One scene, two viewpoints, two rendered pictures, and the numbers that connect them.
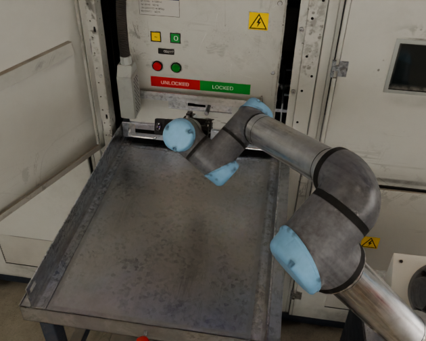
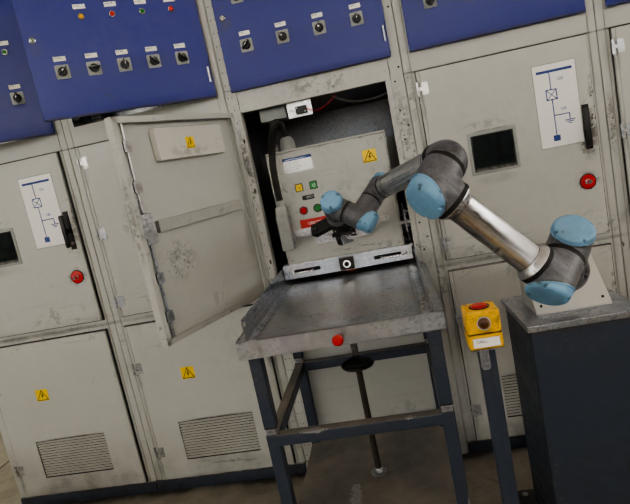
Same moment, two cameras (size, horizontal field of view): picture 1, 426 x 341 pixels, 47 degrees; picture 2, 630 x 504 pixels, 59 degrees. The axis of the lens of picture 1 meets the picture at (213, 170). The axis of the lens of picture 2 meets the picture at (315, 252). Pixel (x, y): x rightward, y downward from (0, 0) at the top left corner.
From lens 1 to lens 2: 1.04 m
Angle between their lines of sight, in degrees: 29
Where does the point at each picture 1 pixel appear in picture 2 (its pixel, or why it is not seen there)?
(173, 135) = (327, 199)
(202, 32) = (331, 174)
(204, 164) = (353, 215)
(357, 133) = not seen: hidden behind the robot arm
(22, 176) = (214, 298)
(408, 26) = (470, 124)
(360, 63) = not seen: hidden behind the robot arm
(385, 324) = (504, 236)
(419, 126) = (510, 195)
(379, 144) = not seen: hidden behind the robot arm
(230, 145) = (369, 199)
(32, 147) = (219, 275)
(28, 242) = (209, 424)
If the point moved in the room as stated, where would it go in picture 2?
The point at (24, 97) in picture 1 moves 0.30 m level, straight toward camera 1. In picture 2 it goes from (212, 233) to (236, 235)
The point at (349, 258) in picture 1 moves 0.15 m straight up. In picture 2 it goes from (456, 180) to (447, 122)
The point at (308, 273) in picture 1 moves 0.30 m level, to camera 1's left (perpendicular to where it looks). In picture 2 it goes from (431, 187) to (316, 210)
